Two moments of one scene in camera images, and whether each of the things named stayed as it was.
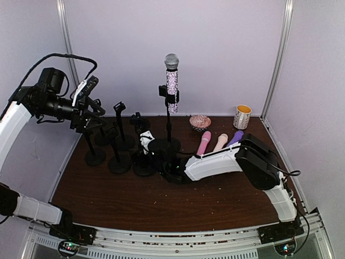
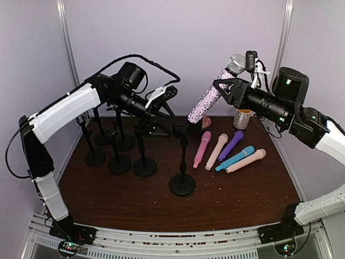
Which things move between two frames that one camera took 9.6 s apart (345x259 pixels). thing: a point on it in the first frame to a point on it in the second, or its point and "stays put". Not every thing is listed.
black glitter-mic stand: x=170 y=144 to x=183 y=184
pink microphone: x=205 y=138 stays put
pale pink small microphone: x=222 y=140 stays put
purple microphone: x=237 y=137 stays put
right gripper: x=145 y=148 to x=236 y=96
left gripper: x=78 y=121 to x=154 y=106
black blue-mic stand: x=124 y=142 stays put
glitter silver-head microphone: x=171 y=62 to x=236 y=64
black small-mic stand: x=118 y=165 stays put
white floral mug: x=242 y=116 stays put
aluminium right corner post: x=288 y=19 stays put
